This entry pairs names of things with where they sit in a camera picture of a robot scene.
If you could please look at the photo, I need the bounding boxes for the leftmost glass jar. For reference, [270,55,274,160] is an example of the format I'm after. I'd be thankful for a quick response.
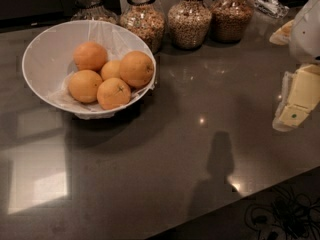
[72,0,118,24]

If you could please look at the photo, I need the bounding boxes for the front middle orange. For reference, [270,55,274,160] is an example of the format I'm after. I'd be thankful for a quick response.
[97,78,131,110]

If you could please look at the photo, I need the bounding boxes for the front left orange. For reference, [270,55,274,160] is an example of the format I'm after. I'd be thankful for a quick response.
[68,70,102,103]

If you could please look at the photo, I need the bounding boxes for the glass grain jar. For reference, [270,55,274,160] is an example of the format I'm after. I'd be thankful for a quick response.
[209,0,254,43]
[167,0,212,50]

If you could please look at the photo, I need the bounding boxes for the white bowl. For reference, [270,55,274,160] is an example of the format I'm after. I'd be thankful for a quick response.
[21,19,157,120]

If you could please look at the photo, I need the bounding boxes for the white paper bowl liner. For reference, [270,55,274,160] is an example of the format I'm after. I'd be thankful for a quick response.
[41,21,156,119]

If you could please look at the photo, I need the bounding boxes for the small middle orange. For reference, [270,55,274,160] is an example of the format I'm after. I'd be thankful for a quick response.
[100,60,120,80]

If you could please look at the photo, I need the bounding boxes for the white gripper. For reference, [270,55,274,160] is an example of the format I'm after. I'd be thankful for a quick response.
[269,0,320,132]

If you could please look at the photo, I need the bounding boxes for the back left orange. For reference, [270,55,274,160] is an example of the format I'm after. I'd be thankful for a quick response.
[73,41,108,71]

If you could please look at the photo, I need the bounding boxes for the black cable tangle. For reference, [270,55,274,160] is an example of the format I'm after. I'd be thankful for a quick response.
[244,183,320,240]

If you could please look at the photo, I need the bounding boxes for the clear plastic bag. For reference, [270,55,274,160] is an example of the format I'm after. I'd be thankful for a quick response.
[248,0,290,20]

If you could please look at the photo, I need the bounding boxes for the right large orange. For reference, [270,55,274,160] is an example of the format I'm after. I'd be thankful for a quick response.
[119,51,154,89]

